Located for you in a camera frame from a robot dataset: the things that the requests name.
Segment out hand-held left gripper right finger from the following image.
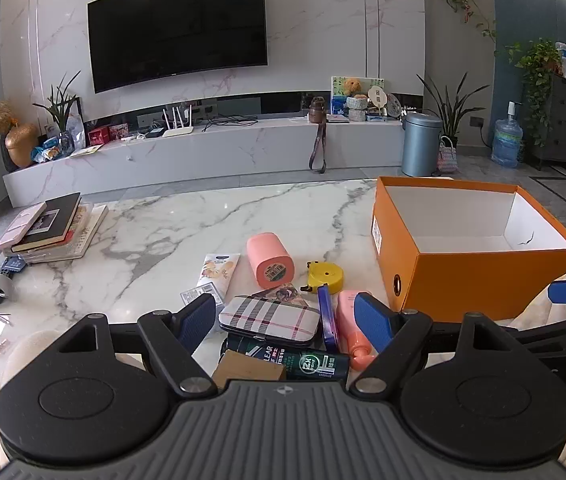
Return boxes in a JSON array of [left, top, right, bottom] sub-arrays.
[[347, 292, 514, 397]]

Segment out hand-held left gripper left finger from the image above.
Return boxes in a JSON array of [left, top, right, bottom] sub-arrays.
[[58, 292, 219, 399]]

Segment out pink plastic bottle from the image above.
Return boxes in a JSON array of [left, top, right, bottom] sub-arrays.
[[335, 289, 379, 369]]

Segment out white hand cream tube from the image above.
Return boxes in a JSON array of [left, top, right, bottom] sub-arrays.
[[201, 253, 242, 307]]

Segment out plaid zip case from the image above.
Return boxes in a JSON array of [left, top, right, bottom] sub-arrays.
[[218, 295, 323, 347]]

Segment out orange cardboard box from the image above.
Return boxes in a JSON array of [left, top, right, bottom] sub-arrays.
[[370, 176, 566, 323]]

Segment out colourful printed card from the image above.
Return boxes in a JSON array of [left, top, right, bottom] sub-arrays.
[[254, 282, 310, 307]]

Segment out dark green shampoo bottle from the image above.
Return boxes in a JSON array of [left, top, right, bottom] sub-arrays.
[[224, 334, 352, 382]]

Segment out small white sachet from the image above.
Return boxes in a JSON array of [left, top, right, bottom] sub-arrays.
[[178, 284, 225, 307]]

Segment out cream cloth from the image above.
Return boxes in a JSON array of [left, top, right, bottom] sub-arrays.
[[509, 262, 566, 332]]

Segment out yellow tape measure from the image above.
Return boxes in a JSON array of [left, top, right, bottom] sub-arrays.
[[301, 261, 344, 295]]

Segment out brown cardboard block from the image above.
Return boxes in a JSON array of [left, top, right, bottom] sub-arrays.
[[211, 349, 287, 391]]

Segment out pink tape roll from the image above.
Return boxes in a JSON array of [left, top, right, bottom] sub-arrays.
[[246, 232, 295, 290]]

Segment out stack of books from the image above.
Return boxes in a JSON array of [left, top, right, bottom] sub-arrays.
[[17, 203, 109, 265]]

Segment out marble television console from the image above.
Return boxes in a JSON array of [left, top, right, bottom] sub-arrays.
[[2, 119, 416, 209]]

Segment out blue water jug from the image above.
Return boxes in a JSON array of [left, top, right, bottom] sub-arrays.
[[491, 101, 524, 169]]

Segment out grey drawer cabinet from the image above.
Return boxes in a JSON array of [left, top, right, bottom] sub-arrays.
[[530, 72, 566, 171]]

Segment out black hardcover book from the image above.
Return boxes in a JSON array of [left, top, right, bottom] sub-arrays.
[[10, 192, 82, 254]]

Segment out woven plaid bag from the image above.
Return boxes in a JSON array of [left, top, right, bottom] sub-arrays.
[[436, 135, 459, 174]]

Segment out blue-grey trash can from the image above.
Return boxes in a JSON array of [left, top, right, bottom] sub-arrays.
[[400, 112, 443, 178]]

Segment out white wifi router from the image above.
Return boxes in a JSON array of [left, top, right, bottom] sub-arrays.
[[161, 103, 195, 138]]

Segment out pink notebook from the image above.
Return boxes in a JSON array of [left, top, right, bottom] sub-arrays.
[[0, 202, 47, 251]]

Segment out yellow envelope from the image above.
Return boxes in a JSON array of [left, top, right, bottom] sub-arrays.
[[65, 143, 105, 159]]

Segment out grey ceramic pot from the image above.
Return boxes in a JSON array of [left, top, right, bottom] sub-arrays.
[[345, 96, 368, 123]]

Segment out long-leaf potted plant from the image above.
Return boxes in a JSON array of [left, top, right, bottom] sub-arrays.
[[415, 72, 486, 149]]

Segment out trailing pothos plant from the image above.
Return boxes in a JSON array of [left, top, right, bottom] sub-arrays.
[[502, 38, 562, 149]]

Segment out blue snack bag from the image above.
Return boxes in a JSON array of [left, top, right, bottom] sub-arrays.
[[30, 136, 62, 164]]

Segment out round paper fan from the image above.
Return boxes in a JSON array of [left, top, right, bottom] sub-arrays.
[[366, 84, 389, 111]]

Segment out teddy bear picture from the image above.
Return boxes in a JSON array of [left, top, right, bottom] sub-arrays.
[[330, 76, 387, 116]]

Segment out gold vase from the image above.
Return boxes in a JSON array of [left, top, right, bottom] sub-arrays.
[[4, 122, 39, 169]]

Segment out green plant in glass vase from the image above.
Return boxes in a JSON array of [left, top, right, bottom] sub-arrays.
[[32, 70, 82, 157]]

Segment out hanging vine plant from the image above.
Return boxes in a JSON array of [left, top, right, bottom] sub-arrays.
[[435, 0, 497, 42]]

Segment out black cables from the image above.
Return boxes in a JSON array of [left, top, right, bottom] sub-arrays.
[[197, 113, 259, 134]]

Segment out black wall television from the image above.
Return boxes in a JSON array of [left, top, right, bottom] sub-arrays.
[[86, 0, 269, 94]]

